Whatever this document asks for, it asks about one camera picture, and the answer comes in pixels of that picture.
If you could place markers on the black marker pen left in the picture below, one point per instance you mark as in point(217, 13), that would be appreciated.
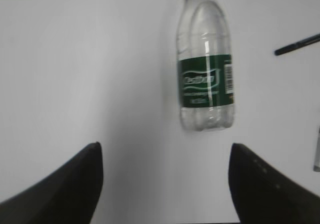
point(297, 45)

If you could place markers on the clear water bottle green label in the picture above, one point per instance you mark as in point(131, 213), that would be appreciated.
point(204, 67)

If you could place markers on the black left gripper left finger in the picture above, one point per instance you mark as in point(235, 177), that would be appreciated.
point(69, 195)

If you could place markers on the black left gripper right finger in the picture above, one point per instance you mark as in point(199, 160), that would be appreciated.
point(263, 195)

